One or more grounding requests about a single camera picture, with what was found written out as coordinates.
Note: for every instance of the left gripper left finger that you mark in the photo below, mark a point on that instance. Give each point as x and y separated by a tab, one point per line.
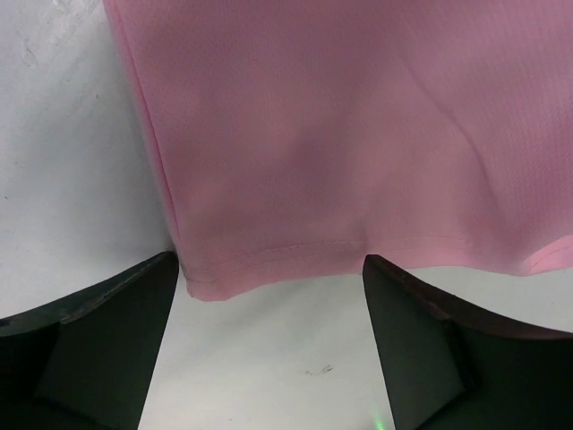
85	361

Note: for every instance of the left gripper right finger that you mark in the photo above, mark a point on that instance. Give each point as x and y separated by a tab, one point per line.
450	364

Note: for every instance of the pink t shirt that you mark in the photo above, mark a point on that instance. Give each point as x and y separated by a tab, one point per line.
291	139

